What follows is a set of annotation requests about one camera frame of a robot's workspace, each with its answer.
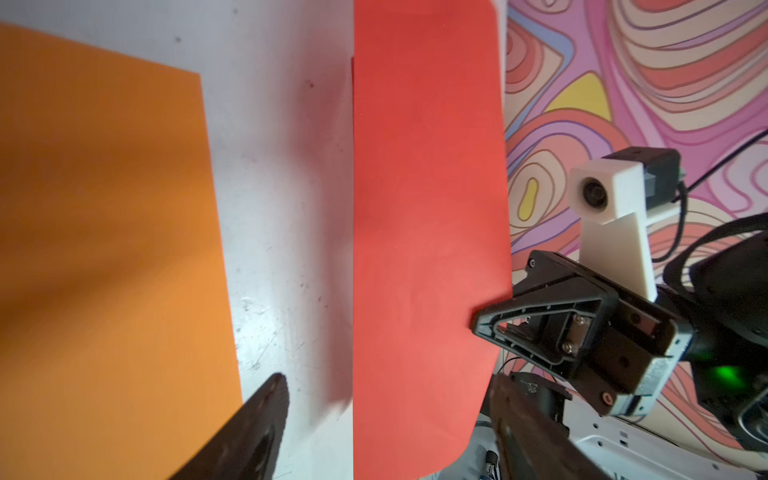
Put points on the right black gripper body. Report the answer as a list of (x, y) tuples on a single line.
[(622, 369)]

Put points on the red paper sheet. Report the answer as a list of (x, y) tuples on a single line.
[(431, 235)]

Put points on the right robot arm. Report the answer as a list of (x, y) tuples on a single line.
[(725, 298)]

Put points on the orange paper sheet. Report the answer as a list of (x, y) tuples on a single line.
[(117, 349)]

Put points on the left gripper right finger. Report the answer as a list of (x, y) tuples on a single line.
[(530, 445)]

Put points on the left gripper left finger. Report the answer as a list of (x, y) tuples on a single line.
[(247, 446)]

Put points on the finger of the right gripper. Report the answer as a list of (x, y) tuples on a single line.
[(552, 327), (554, 276)]

